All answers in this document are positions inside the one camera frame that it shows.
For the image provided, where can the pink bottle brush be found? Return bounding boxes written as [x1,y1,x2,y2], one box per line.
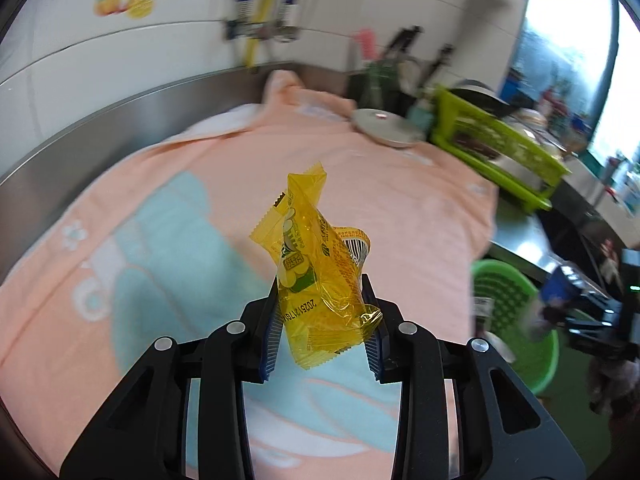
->
[354,28,378,62]

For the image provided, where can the pink towel with blue print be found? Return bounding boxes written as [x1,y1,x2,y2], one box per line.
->
[1,70,498,470]

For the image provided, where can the green knife holder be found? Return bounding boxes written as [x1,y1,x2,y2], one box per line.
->
[346,60,419,117]

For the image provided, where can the yellow snack wrapper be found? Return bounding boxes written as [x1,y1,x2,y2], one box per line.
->
[250,164,383,370]

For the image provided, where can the green dish rack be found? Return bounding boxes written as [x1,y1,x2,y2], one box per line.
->
[431,87,570,212]

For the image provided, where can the wall water valves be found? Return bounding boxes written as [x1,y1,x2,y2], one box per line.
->
[224,0,299,42]

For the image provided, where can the black wok in rack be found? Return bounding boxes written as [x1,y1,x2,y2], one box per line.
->
[449,79,518,118]

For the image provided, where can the blue drink can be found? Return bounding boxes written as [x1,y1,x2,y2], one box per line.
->
[522,263,584,341]

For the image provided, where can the yellow gas hose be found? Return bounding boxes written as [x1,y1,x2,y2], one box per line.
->
[242,0,294,68]

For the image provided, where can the white ceramic plate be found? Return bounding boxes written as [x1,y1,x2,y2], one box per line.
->
[352,108,424,148]

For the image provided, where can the green plastic waste basket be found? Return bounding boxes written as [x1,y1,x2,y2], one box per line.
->
[471,259,560,396]

